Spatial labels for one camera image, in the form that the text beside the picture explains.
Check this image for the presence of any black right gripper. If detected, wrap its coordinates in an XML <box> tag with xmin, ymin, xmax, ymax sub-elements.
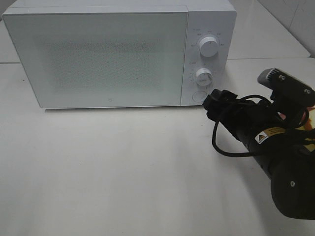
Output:
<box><xmin>202</xmin><ymin>89</ymin><xmax>305</xmax><ymax>157</ymax></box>

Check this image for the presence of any round white door button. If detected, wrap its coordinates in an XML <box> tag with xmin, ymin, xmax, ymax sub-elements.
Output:
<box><xmin>192</xmin><ymin>91</ymin><xmax>207</xmax><ymax>103</ymax></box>

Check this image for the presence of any sandwich with lettuce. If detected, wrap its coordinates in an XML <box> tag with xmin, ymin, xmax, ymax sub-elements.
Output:
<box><xmin>297</xmin><ymin>107</ymin><xmax>315</xmax><ymax>131</ymax></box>

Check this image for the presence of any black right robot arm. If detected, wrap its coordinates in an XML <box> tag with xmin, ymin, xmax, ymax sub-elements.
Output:
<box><xmin>203</xmin><ymin>89</ymin><xmax>315</xmax><ymax>220</ymax></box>

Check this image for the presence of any upper white power knob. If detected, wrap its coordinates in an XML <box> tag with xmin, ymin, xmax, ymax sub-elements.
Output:
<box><xmin>199</xmin><ymin>36</ymin><xmax>219</xmax><ymax>58</ymax></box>

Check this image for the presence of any white microwave oven body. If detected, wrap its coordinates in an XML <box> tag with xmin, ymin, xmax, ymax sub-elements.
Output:
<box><xmin>2</xmin><ymin>0</ymin><xmax>237</xmax><ymax>108</ymax></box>

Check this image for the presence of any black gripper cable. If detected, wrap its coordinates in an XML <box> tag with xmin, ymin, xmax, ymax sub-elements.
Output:
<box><xmin>211</xmin><ymin>94</ymin><xmax>315</xmax><ymax>157</ymax></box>

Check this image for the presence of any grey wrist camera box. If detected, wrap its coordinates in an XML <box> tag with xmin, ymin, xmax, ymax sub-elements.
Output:
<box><xmin>257</xmin><ymin>68</ymin><xmax>290</xmax><ymax>90</ymax></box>

